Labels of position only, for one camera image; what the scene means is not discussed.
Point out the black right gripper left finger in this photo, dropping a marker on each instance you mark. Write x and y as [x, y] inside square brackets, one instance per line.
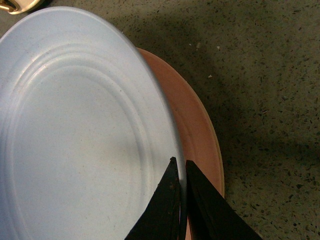
[161, 218]

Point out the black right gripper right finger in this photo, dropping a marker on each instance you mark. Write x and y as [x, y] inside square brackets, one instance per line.
[210, 216]

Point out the pink plate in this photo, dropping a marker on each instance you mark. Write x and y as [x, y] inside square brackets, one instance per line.
[174, 88]

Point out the blue plate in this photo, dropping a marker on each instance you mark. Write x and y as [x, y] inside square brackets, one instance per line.
[86, 132]

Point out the cream plate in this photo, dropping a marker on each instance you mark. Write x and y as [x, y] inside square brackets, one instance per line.
[203, 145]

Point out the cream toaster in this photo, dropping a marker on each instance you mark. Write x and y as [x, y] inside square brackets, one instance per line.
[15, 7]

